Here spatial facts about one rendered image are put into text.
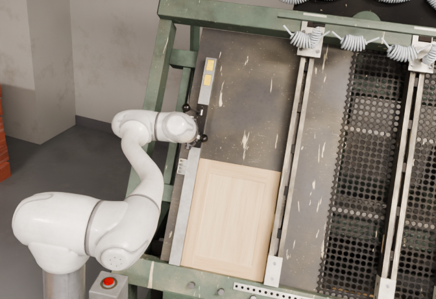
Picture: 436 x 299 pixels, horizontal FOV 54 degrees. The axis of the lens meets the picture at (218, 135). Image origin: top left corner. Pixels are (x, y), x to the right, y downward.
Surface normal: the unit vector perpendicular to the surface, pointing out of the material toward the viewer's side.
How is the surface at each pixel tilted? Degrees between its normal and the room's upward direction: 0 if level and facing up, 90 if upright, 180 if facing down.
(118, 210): 10
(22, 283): 0
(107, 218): 19
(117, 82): 90
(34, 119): 90
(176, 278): 60
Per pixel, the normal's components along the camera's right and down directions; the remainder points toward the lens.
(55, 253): -0.04, 0.48
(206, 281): -0.11, -0.10
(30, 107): -0.33, 0.38
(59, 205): 0.04, -0.75
